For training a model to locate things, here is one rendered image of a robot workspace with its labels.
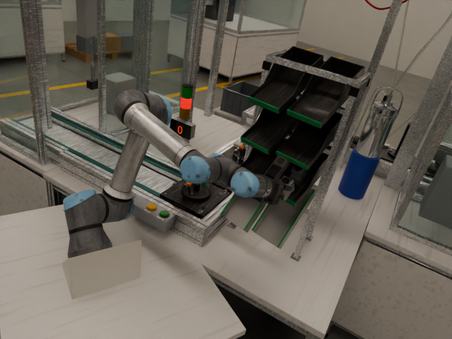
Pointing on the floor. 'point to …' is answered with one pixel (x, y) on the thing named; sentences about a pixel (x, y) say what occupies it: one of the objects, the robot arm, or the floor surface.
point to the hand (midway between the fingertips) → (286, 183)
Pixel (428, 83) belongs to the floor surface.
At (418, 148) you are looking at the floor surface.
